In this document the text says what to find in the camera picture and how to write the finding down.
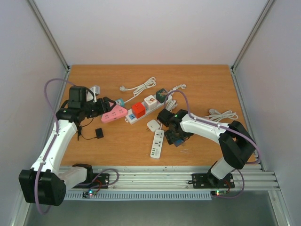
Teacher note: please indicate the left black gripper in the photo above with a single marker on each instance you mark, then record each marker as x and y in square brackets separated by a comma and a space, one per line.
[105, 107]

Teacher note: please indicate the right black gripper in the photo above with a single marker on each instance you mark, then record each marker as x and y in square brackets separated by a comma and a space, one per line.
[172, 136]

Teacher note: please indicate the pink triangular power strip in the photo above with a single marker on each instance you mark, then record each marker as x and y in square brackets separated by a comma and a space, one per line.
[116, 113]

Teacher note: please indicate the long white multicolour power strip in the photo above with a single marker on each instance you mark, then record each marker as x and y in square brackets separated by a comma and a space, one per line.
[130, 118]

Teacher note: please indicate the red cube adapter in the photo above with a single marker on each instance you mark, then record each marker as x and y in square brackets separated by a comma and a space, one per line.
[138, 109]

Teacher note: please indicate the white cube adapter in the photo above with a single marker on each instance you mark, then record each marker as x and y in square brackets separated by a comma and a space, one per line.
[150, 102]

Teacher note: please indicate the dark green cube adapter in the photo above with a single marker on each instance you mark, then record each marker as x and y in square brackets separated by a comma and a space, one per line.
[161, 95]

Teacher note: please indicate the blue cube adapter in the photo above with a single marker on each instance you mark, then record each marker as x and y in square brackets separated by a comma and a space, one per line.
[178, 143]

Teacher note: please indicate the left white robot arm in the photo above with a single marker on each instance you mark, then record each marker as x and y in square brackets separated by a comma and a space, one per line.
[42, 183]

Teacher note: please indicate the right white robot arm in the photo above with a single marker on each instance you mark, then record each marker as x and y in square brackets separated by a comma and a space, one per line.
[236, 144]

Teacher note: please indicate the teal power strip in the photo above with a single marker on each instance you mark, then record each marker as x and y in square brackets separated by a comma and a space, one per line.
[120, 102]

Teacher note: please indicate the white power strip with USB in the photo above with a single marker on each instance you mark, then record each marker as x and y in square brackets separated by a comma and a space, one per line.
[157, 144]

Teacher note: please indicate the small white flat adapter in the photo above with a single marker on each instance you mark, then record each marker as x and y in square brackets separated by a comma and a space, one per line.
[153, 125]

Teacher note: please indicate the small black charger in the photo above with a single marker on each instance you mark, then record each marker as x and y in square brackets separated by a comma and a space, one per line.
[99, 133]

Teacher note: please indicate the right small circuit board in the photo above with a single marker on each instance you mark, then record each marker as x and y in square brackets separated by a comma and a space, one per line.
[218, 193]

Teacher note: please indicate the small circuit board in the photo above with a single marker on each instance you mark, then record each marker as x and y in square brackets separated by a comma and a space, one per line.
[89, 194]
[218, 193]

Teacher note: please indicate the left small circuit board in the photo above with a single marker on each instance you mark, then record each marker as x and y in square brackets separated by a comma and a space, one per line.
[89, 194]

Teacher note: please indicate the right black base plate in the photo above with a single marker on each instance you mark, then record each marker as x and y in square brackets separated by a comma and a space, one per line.
[205, 181]

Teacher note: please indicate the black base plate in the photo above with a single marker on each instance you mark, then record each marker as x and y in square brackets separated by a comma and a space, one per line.
[103, 179]
[205, 181]

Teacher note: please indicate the grey slotted cable duct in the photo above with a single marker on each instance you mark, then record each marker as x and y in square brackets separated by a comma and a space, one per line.
[139, 196]

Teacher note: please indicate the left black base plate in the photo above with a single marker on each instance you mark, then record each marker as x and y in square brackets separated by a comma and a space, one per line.
[103, 179]

